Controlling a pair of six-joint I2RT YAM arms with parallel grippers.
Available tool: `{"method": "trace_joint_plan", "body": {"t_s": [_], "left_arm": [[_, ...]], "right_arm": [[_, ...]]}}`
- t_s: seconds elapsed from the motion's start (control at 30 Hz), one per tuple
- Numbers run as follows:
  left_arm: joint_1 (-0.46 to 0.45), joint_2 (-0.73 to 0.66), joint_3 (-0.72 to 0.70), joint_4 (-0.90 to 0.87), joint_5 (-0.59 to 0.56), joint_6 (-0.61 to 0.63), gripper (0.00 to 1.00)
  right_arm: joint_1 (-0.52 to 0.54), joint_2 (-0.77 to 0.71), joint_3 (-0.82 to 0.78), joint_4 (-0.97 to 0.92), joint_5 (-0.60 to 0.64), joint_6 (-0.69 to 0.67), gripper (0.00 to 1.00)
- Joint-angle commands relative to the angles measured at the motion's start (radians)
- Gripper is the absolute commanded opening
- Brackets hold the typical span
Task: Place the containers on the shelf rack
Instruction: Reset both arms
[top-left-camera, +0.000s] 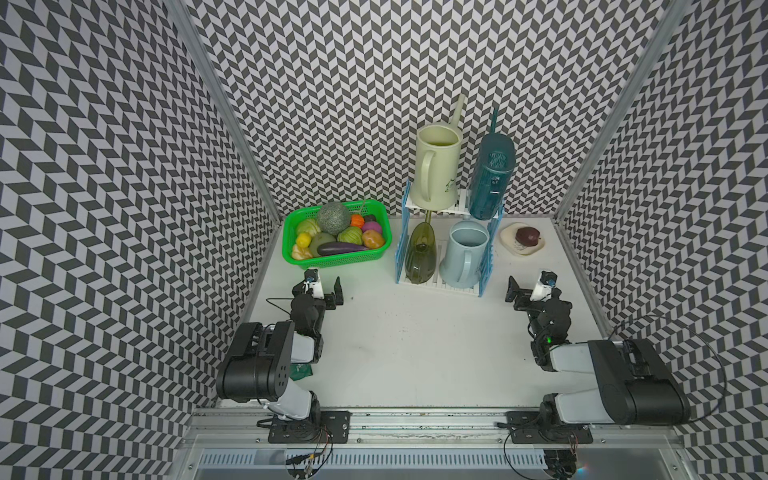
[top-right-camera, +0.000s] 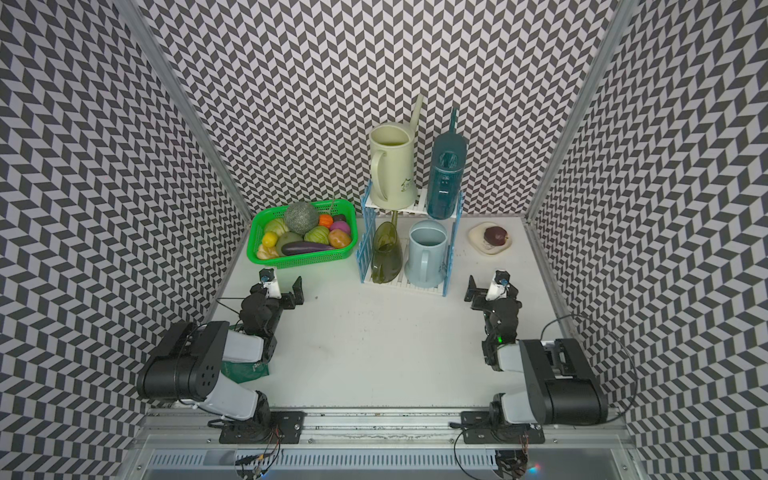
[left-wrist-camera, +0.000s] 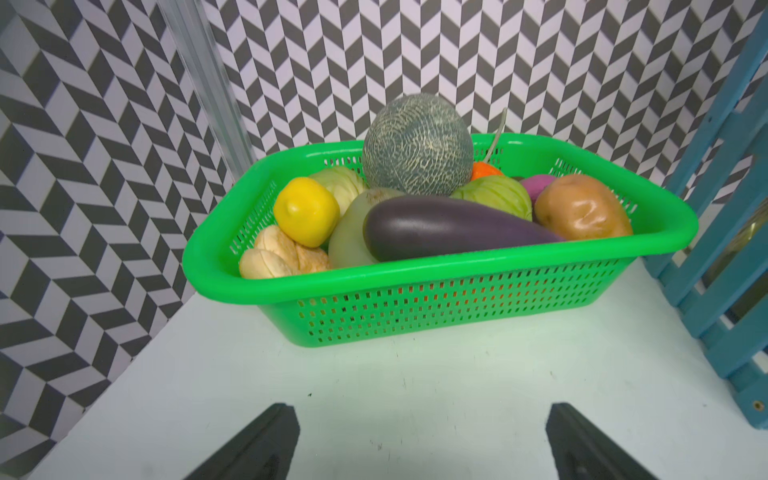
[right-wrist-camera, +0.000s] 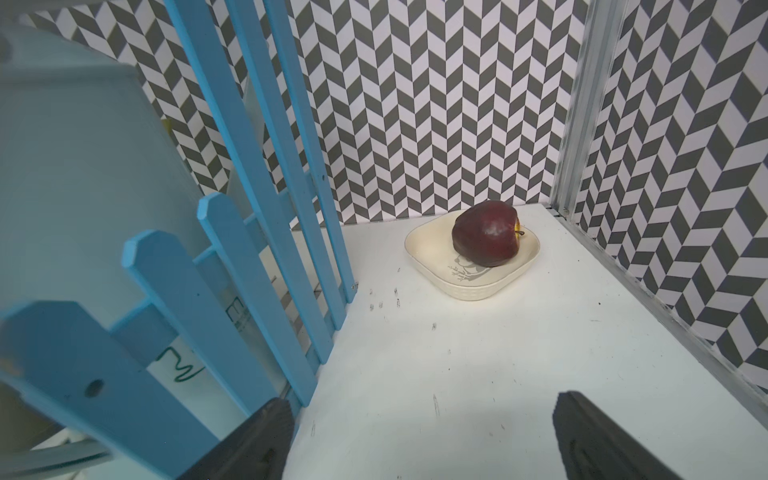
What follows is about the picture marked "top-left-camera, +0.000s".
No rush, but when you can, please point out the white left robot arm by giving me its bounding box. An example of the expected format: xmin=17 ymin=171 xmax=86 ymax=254
xmin=216 ymin=269 xmax=344 ymax=425

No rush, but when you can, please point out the green snack bag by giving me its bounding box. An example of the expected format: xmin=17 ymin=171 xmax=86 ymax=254
xmin=290 ymin=364 xmax=313 ymax=381

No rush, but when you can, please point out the teal watering can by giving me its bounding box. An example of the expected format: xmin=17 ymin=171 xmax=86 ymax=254
xmin=469 ymin=106 xmax=517 ymax=221

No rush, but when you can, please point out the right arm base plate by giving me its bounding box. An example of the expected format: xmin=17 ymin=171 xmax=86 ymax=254
xmin=505 ymin=410 xmax=594 ymax=445

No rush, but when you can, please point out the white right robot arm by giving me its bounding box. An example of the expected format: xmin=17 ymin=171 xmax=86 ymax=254
xmin=505 ymin=271 xmax=691 ymax=430

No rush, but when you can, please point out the olive green watering can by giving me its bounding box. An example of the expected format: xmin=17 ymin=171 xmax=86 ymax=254
xmin=405 ymin=211 xmax=437 ymax=285

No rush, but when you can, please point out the dark red apple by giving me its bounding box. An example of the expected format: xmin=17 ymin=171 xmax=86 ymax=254
xmin=515 ymin=226 xmax=541 ymax=248

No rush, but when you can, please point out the green plastic basket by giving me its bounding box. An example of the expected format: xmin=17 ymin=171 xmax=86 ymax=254
xmin=280 ymin=199 xmax=394 ymax=270

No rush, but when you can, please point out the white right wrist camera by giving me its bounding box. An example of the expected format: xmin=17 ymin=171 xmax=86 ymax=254
xmin=530 ymin=270 xmax=558 ymax=301

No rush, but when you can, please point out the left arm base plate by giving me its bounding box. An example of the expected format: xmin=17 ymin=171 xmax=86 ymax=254
xmin=268 ymin=410 xmax=351 ymax=446

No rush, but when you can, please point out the purple toy eggplant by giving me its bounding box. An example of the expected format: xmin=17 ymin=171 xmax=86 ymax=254
xmin=317 ymin=242 xmax=369 ymax=257

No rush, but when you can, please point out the light blue watering can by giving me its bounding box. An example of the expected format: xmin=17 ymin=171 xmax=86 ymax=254
xmin=439 ymin=220 xmax=490 ymax=289

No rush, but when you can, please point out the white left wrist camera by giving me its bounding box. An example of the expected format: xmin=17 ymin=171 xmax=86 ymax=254
xmin=302 ymin=268 xmax=324 ymax=299

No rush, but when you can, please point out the blue and white wooden shelf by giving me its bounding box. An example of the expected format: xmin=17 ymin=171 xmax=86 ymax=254
xmin=394 ymin=180 xmax=505 ymax=298

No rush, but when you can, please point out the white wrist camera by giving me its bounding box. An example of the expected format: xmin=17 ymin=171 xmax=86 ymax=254
xmin=530 ymin=270 xmax=558 ymax=301
xmin=302 ymin=268 xmax=324 ymax=299

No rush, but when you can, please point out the cream watering can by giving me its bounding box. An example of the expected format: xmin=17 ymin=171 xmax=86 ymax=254
xmin=410 ymin=93 xmax=466 ymax=211

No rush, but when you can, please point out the orange toy fruit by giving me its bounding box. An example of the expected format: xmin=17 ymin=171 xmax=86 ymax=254
xmin=362 ymin=229 xmax=386 ymax=250

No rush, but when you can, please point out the yellow toy lemon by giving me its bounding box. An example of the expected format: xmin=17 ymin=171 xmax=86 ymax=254
xmin=296 ymin=232 xmax=312 ymax=249

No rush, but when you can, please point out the light green toy vegetable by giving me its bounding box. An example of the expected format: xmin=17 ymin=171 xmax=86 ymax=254
xmin=295 ymin=218 xmax=322 ymax=238

